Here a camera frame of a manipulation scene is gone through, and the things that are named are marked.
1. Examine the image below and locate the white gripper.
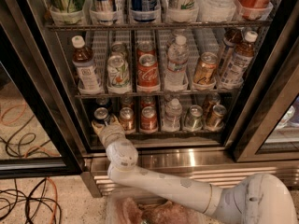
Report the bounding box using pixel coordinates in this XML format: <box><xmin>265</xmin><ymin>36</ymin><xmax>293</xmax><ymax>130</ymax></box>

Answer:
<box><xmin>92</xmin><ymin>114</ymin><xmax>125</xmax><ymax>147</ymax></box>

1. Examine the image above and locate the blue pepsi can front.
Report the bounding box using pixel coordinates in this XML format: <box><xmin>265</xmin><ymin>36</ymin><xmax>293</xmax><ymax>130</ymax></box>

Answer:
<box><xmin>93</xmin><ymin>107</ymin><xmax>111</xmax><ymax>126</ymax></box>

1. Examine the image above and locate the blue pepsi can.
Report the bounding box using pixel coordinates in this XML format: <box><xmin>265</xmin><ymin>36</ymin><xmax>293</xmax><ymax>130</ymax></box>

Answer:
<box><xmin>96</xmin><ymin>97</ymin><xmax>112</xmax><ymax>109</ymax></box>
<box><xmin>93</xmin><ymin>107</ymin><xmax>111</xmax><ymax>126</ymax></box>

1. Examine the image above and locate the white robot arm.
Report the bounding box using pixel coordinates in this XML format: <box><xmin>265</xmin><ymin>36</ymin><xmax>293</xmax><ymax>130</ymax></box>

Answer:
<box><xmin>92</xmin><ymin>119</ymin><xmax>298</xmax><ymax>224</ymax></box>

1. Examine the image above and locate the blue pepsi can rear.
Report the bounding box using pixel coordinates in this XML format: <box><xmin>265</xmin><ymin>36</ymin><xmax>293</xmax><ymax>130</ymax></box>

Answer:
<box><xmin>96</xmin><ymin>97</ymin><xmax>112</xmax><ymax>109</ymax></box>

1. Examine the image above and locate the red coke can bottom front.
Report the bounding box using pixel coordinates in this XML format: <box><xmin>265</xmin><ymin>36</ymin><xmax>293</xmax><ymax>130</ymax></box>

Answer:
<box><xmin>140</xmin><ymin>106</ymin><xmax>157</xmax><ymax>132</ymax></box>

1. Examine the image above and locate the red coke can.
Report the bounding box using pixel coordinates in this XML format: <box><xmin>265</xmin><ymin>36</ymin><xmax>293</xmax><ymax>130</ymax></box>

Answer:
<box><xmin>140</xmin><ymin>96</ymin><xmax>156</xmax><ymax>108</ymax></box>
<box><xmin>140</xmin><ymin>106</ymin><xmax>157</xmax><ymax>132</ymax></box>

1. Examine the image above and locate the red coke can bottom rear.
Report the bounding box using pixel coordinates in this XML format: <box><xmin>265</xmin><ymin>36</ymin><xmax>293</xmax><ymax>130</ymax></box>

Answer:
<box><xmin>140</xmin><ymin>96</ymin><xmax>156</xmax><ymax>108</ymax></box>

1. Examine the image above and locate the white green can middle front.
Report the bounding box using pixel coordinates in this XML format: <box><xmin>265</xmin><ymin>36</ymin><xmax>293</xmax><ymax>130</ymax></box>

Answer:
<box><xmin>107</xmin><ymin>55</ymin><xmax>130</xmax><ymax>88</ymax></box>

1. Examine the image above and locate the white green can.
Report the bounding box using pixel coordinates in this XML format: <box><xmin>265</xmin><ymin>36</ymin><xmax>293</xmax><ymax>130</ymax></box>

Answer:
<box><xmin>107</xmin><ymin>55</ymin><xmax>130</xmax><ymax>88</ymax></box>
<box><xmin>110</xmin><ymin>41</ymin><xmax>128</xmax><ymax>60</ymax></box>

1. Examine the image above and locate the water bottle bottom shelf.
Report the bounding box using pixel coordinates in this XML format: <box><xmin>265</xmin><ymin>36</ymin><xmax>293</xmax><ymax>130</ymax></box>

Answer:
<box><xmin>163</xmin><ymin>98</ymin><xmax>182</xmax><ymax>132</ymax></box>

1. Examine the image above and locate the water bottle shelf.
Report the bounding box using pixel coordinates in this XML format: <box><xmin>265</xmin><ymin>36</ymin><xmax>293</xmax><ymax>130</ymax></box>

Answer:
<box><xmin>200</xmin><ymin>0</ymin><xmax>236</xmax><ymax>22</ymax></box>
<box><xmin>163</xmin><ymin>98</ymin><xmax>182</xmax><ymax>132</ymax></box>

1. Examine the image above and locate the red coca-cola can middle front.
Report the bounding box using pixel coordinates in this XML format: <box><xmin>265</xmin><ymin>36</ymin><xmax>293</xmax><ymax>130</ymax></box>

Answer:
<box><xmin>137</xmin><ymin>54</ymin><xmax>158</xmax><ymax>90</ymax></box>

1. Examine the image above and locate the red coca-cola can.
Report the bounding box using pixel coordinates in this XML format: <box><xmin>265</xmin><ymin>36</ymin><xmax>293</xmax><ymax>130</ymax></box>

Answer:
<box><xmin>137</xmin><ymin>54</ymin><xmax>158</xmax><ymax>90</ymax></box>
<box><xmin>136</xmin><ymin>41</ymin><xmax>155</xmax><ymax>58</ymax></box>

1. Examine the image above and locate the glass fridge door left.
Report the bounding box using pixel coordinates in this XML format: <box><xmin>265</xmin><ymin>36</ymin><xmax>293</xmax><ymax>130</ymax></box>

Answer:
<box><xmin>0</xmin><ymin>0</ymin><xmax>84</xmax><ymax>178</ymax></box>

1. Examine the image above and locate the glass fridge door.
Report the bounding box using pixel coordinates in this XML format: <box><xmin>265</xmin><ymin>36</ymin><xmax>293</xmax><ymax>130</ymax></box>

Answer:
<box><xmin>0</xmin><ymin>0</ymin><xmax>84</xmax><ymax>178</ymax></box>
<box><xmin>223</xmin><ymin>35</ymin><xmax>299</xmax><ymax>163</ymax></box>

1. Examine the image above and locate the white green can middle rear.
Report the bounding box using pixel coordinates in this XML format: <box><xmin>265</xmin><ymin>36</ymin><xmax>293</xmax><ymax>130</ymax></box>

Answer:
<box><xmin>110</xmin><ymin>41</ymin><xmax>128</xmax><ymax>60</ymax></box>

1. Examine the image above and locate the red coca-cola can middle rear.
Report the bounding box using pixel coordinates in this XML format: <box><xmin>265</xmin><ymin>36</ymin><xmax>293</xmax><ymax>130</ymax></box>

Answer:
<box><xmin>136</xmin><ymin>41</ymin><xmax>155</xmax><ymax>58</ymax></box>

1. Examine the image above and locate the green silver can bottom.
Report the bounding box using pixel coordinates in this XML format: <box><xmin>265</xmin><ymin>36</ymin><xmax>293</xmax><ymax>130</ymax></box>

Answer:
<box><xmin>184</xmin><ymin>105</ymin><xmax>203</xmax><ymax>131</ymax></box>

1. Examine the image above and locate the gold can bottom right rear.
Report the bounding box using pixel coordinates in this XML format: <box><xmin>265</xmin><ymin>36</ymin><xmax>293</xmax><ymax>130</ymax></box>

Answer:
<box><xmin>202</xmin><ymin>92</ymin><xmax>221</xmax><ymax>119</ymax></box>

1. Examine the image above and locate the gold can middle shelf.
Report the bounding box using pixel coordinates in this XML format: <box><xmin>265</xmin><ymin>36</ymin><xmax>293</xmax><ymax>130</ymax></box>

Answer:
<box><xmin>192</xmin><ymin>52</ymin><xmax>218</xmax><ymax>85</ymax></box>

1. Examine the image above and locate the steel fridge base grille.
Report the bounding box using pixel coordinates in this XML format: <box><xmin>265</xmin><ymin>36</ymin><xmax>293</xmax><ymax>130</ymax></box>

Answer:
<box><xmin>81</xmin><ymin>148</ymin><xmax>299</xmax><ymax>198</ymax></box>

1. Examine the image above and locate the glass fridge door right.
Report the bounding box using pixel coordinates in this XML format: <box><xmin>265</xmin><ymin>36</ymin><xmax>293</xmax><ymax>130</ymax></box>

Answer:
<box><xmin>223</xmin><ymin>35</ymin><xmax>299</xmax><ymax>163</ymax></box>

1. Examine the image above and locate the water bottle top shelf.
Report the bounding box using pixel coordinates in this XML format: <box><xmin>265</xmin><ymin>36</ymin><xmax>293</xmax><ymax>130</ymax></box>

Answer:
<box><xmin>200</xmin><ymin>0</ymin><xmax>236</xmax><ymax>22</ymax></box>

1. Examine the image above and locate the tea bottle middle left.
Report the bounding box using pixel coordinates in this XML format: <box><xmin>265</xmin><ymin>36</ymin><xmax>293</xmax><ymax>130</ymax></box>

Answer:
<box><xmin>71</xmin><ymin>35</ymin><xmax>101</xmax><ymax>91</ymax></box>

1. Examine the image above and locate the tea bottle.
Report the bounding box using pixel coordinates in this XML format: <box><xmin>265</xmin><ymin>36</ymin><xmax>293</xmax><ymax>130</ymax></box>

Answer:
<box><xmin>220</xmin><ymin>31</ymin><xmax>258</xmax><ymax>85</ymax></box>
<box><xmin>218</xmin><ymin>28</ymin><xmax>243</xmax><ymax>75</ymax></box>
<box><xmin>71</xmin><ymin>35</ymin><xmax>101</xmax><ymax>91</ymax></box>

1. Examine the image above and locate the water bottle middle front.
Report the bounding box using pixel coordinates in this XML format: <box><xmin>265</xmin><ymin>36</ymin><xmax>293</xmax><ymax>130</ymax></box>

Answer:
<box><xmin>164</xmin><ymin>35</ymin><xmax>190</xmax><ymax>91</ymax></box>

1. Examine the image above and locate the clear plastic food container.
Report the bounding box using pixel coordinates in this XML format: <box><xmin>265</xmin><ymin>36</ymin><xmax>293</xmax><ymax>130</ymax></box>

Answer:
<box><xmin>106</xmin><ymin>188</ymin><xmax>210</xmax><ymax>224</ymax></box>

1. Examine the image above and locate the water bottle middle rear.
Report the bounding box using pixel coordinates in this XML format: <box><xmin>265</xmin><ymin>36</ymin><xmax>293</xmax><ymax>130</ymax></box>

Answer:
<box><xmin>166</xmin><ymin>29</ymin><xmax>187</xmax><ymax>53</ymax></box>

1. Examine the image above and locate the tea bottle middle right front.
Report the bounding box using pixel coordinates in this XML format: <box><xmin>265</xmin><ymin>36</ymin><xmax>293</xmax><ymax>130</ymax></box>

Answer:
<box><xmin>220</xmin><ymin>31</ymin><xmax>258</xmax><ymax>85</ymax></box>

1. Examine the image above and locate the tea bottle middle right rear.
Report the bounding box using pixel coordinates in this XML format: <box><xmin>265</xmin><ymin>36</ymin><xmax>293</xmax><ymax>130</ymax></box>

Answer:
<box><xmin>218</xmin><ymin>28</ymin><xmax>243</xmax><ymax>75</ymax></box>

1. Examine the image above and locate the orange cable on floor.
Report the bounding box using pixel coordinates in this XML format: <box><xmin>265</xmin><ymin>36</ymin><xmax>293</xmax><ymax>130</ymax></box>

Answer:
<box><xmin>43</xmin><ymin>176</ymin><xmax>59</xmax><ymax>224</ymax></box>

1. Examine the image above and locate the black cable on floor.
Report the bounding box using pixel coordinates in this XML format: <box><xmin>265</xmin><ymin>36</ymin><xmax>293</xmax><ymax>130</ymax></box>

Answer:
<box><xmin>0</xmin><ymin>177</ymin><xmax>63</xmax><ymax>224</ymax></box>

